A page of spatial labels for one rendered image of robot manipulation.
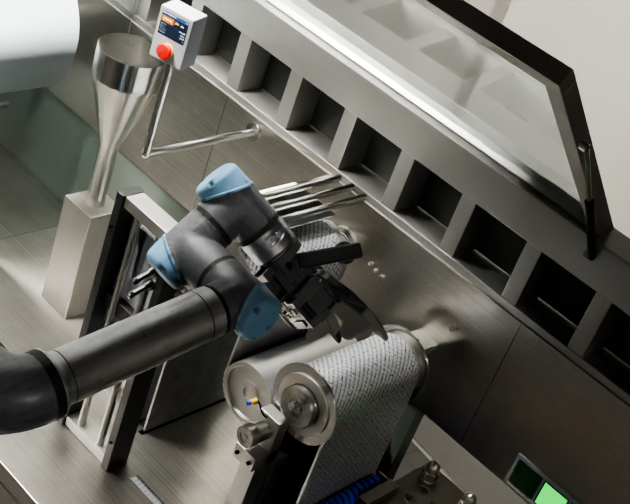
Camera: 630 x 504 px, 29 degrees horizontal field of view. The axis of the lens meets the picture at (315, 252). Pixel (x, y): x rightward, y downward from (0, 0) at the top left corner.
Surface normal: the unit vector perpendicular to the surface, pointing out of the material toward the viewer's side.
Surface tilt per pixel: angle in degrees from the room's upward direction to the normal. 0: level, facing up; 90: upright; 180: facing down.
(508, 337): 90
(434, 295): 90
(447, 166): 90
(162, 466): 0
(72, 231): 90
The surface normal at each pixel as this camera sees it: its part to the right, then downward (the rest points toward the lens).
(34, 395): 0.49, -0.01
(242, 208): 0.29, 0.07
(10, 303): 0.30, -0.80
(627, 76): -0.76, 0.13
